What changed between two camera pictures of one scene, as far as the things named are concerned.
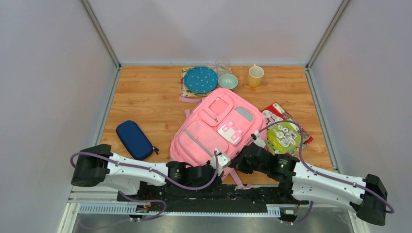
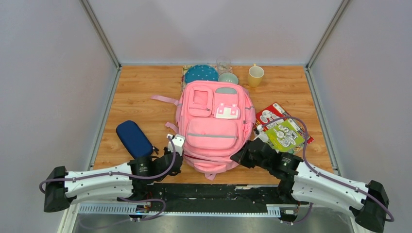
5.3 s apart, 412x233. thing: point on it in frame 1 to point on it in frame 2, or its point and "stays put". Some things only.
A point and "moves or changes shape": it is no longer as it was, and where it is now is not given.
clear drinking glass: [222, 65] stays put
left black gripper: [216, 183] to [165, 151]
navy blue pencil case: [133, 137] stays put
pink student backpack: [223, 121] moves or changes shape
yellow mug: [255, 76] stays put
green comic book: [283, 138] stays put
